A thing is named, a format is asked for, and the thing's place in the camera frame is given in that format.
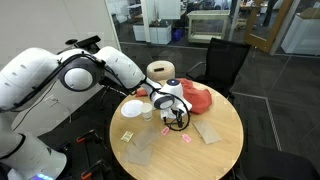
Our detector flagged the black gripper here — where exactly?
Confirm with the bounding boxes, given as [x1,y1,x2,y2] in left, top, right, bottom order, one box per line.
[172,108,185,129]

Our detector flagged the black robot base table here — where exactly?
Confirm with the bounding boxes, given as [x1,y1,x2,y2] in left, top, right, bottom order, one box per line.
[49,128,116,180]

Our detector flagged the white paper cup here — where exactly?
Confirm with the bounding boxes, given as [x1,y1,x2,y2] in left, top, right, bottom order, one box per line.
[140,102,154,122]

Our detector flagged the pink sachet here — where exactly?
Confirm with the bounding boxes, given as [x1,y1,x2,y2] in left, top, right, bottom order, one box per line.
[160,125,171,136]
[181,133,193,144]

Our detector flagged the brown paper sheet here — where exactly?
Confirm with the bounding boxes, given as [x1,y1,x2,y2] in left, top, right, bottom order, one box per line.
[192,119,223,145]
[121,143,155,167]
[131,127,160,152]

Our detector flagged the red cloth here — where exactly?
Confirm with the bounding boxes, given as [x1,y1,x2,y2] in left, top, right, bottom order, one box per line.
[135,78,213,115]

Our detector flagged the white paper plate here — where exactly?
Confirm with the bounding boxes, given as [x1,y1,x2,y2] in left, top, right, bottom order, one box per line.
[120,99,145,119]

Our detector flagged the yellow sachet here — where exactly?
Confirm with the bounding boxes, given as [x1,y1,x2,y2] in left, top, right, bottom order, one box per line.
[120,130,134,143]

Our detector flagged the black mesh office chair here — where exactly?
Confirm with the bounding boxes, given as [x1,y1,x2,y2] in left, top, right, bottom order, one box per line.
[185,37,252,99]

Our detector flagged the black armchair with chrome legs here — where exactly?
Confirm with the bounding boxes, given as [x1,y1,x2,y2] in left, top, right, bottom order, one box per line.
[99,78,129,101]

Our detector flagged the blue bin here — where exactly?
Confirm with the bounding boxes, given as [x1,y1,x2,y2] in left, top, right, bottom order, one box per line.
[171,28,185,43]

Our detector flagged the orange and black clamp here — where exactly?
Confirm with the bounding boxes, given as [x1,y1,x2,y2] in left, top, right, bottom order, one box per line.
[75,129,103,145]
[80,159,113,180]

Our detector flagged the beige shelf cart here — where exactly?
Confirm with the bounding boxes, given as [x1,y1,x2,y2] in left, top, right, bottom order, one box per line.
[186,9,231,44]

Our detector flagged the black chair with chrome base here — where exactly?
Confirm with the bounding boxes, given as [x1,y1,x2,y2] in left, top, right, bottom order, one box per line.
[238,143,320,180]

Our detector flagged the frosted white glass panel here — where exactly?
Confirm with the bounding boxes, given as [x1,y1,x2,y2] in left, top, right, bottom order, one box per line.
[155,0,182,21]

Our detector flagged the wooden door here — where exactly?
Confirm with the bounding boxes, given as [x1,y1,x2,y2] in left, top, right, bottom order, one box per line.
[244,0,295,54]

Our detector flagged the white counter with brown top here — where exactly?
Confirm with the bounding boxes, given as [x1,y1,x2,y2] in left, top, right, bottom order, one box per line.
[280,7,320,57]

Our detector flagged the white partition post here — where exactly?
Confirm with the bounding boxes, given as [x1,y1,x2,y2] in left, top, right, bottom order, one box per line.
[139,0,153,44]

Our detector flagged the black articulated camera stand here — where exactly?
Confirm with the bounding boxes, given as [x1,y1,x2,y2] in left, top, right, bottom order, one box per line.
[56,34,102,56]

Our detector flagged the white wall socket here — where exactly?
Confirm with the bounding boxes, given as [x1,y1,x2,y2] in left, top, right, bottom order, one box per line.
[44,94,60,108]

